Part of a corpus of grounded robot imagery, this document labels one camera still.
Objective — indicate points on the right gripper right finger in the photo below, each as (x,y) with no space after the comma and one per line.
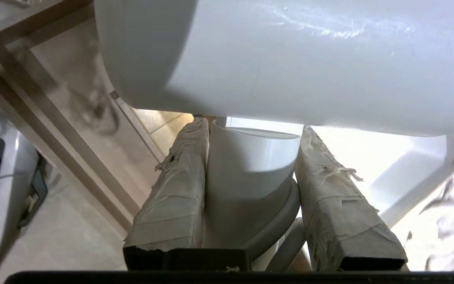
(335,213)

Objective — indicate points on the white cloth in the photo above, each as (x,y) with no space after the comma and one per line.
(453,225)

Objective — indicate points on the white tray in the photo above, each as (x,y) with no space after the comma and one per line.
(404,173)

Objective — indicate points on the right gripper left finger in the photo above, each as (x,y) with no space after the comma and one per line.
(173,205)

